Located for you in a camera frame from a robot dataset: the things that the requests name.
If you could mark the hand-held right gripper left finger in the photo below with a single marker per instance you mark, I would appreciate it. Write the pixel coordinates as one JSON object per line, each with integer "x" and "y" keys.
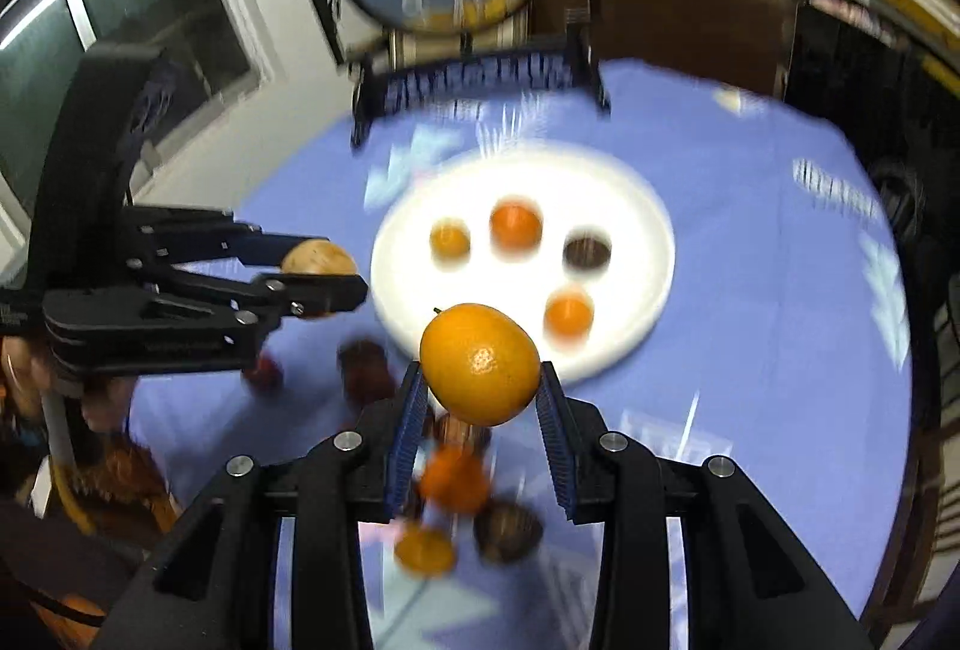
{"x": 405, "y": 440}

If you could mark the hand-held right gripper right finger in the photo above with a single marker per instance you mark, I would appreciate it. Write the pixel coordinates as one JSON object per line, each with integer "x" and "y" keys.
{"x": 555, "y": 447}

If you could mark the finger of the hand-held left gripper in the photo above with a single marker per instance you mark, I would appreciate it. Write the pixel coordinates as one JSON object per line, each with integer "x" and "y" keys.
{"x": 322, "y": 296}
{"x": 195, "y": 237}

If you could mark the tan round fruit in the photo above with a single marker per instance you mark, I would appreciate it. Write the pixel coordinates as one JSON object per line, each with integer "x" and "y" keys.
{"x": 319, "y": 258}

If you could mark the dark water chestnut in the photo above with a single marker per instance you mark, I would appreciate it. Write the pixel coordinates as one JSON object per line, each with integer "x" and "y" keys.
{"x": 586, "y": 250}
{"x": 508, "y": 530}
{"x": 365, "y": 369}
{"x": 459, "y": 432}

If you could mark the mandarin orange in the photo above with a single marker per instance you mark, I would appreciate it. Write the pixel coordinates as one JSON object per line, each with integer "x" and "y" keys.
{"x": 515, "y": 224}
{"x": 454, "y": 481}

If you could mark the red cherry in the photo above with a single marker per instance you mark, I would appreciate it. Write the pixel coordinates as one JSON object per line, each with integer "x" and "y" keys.
{"x": 262, "y": 374}

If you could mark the small orange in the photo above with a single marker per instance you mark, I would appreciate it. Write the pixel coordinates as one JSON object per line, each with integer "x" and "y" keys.
{"x": 568, "y": 314}
{"x": 425, "y": 549}
{"x": 480, "y": 357}
{"x": 450, "y": 240}

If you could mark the white round plate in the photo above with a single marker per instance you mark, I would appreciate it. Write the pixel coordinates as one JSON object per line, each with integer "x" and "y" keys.
{"x": 637, "y": 260}

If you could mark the person's left hand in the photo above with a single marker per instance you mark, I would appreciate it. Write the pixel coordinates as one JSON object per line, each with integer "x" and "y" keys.
{"x": 101, "y": 410}

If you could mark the white framed window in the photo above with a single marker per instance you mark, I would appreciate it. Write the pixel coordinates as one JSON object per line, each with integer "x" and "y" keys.
{"x": 150, "y": 20}

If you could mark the blue printed tablecloth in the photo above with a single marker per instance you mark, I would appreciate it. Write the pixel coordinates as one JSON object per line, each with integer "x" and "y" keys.
{"x": 750, "y": 320}

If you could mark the brown wooden board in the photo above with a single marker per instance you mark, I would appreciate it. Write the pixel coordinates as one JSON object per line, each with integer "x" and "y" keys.
{"x": 660, "y": 27}

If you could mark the black panel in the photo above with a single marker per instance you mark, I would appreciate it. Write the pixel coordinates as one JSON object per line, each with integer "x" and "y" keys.
{"x": 855, "y": 72}

